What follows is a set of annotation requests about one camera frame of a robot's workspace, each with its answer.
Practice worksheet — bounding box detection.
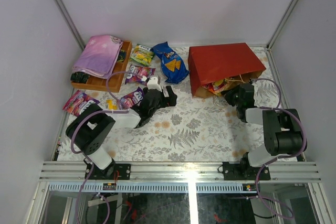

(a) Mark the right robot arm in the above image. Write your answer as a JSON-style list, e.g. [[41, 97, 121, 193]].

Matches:
[[222, 83, 307, 179]]

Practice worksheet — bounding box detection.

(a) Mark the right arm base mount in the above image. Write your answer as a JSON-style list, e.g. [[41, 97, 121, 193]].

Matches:
[[217, 162, 260, 181]]

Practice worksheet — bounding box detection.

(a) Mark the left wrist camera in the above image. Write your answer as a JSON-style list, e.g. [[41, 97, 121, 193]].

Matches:
[[141, 76, 162, 92]]

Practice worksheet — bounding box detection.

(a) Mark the orange Fox's candy bag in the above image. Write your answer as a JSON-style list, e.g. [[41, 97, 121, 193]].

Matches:
[[203, 78, 237, 95]]

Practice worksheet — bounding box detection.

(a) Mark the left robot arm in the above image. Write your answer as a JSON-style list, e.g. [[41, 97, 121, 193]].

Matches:
[[66, 86, 177, 179]]

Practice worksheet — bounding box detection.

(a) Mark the aluminium frame rail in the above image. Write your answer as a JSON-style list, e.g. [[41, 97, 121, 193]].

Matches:
[[39, 161, 322, 193]]

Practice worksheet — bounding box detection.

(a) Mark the green Fox's candy bag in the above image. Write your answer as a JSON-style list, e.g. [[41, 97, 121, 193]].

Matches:
[[130, 44, 154, 67]]

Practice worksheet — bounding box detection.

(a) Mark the blue tortilla chips bag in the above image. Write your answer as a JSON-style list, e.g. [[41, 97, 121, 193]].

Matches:
[[151, 42, 189, 84]]

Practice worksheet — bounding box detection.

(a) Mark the small yellow snack packet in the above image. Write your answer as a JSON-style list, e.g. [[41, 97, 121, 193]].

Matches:
[[106, 99, 119, 110]]

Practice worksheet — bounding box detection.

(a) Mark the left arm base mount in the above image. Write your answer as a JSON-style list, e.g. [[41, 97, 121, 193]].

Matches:
[[85, 162, 131, 180]]

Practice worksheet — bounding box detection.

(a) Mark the purple Fox's candy bag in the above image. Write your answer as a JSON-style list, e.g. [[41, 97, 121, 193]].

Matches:
[[62, 90, 100, 116]]

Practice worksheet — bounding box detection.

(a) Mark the dark patterned cloth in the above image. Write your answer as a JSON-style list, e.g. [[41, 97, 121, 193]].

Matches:
[[70, 72, 90, 84]]

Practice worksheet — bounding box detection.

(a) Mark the folded purple cloth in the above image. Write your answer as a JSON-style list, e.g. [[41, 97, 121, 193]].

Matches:
[[72, 35, 123, 79]]

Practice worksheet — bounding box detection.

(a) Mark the red paper bag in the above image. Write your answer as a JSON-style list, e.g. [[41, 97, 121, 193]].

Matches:
[[188, 43, 266, 98]]

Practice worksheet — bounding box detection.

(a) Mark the wooden organizer tray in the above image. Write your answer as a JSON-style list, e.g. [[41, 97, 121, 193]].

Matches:
[[70, 40, 133, 93]]

